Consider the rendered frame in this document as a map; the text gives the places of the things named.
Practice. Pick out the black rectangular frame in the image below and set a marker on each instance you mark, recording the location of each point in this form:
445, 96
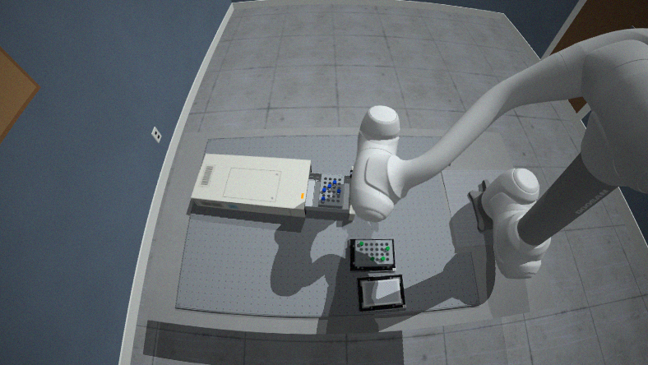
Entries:
359, 281

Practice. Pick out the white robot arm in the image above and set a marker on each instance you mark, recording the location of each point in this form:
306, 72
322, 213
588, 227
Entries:
610, 71

